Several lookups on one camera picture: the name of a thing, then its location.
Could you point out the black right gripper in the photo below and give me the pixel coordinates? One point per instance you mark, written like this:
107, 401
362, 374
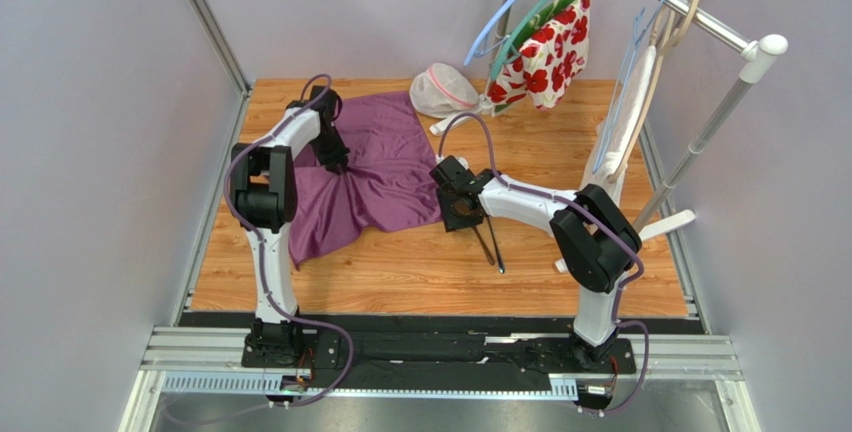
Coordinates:
465, 214

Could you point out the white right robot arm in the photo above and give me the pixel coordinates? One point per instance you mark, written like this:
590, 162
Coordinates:
597, 243

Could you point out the white mesh laundry bag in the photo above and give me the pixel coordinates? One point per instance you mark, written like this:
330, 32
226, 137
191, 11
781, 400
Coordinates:
442, 90

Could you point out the purple cloth napkin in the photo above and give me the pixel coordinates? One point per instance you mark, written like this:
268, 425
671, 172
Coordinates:
387, 183

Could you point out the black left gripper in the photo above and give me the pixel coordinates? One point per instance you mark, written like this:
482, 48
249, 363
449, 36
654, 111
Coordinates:
331, 161

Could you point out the red poppy floral cloth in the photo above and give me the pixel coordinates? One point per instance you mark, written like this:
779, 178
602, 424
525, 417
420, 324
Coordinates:
546, 62

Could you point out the white towel on hanger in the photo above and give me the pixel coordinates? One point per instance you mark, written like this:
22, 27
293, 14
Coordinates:
614, 130

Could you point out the metal clothes rack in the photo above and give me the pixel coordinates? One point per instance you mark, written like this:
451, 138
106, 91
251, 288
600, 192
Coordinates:
748, 182

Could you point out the light blue plastic hanger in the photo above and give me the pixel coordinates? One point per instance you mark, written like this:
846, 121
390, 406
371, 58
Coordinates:
512, 12

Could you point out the blue thin wire hanger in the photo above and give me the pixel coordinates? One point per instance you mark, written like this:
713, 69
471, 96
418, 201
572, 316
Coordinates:
640, 28

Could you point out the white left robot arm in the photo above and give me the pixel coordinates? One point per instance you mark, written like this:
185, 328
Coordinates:
261, 193

